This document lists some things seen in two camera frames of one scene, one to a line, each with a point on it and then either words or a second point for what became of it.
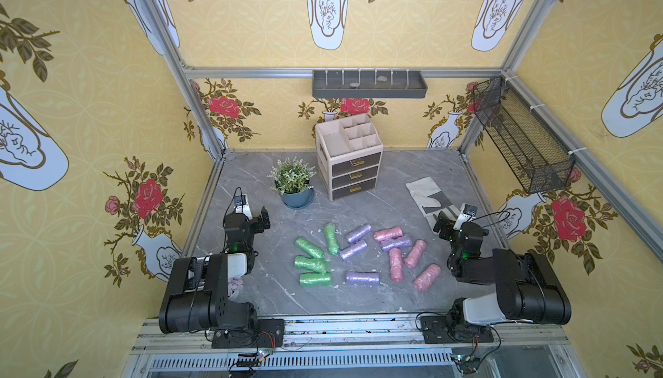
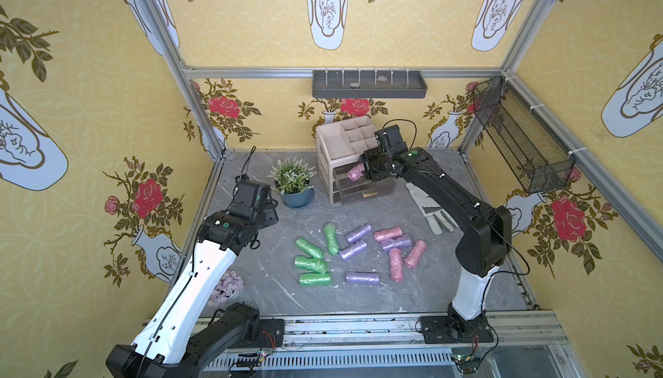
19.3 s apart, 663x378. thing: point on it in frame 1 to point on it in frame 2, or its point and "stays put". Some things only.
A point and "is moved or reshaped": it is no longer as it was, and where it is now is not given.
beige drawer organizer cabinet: (349, 154) is moved or reshaped
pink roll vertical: (396, 264) stays put
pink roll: (429, 274) to (356, 173)
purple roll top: (366, 229) stays put
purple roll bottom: (363, 278) stays put
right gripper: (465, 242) to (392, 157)
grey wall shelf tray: (367, 84) stays put
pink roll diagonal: (417, 251) stays put
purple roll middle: (353, 250) stays put
